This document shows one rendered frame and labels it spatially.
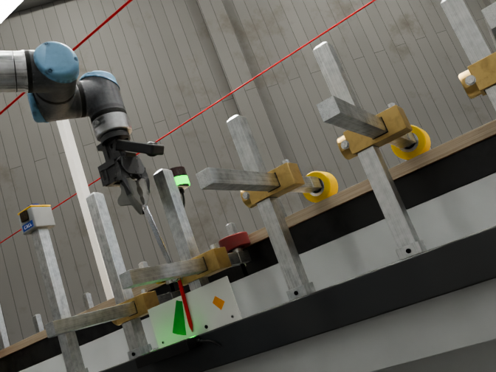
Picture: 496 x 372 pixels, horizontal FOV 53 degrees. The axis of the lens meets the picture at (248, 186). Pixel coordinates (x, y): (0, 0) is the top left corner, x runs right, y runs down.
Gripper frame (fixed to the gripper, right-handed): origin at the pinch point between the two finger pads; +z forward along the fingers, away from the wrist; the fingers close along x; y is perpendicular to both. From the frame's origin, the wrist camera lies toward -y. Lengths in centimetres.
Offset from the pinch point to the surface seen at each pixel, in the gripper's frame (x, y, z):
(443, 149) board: -26, -63, 12
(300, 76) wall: -455, 101, -203
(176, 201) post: -7.3, -4.4, 0.2
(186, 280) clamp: -5.2, -1.6, 19.1
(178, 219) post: -6.0, -4.2, 4.8
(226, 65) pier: -400, 162, -241
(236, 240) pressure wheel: -19.4, -9.6, 13.3
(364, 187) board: -26, -44, 13
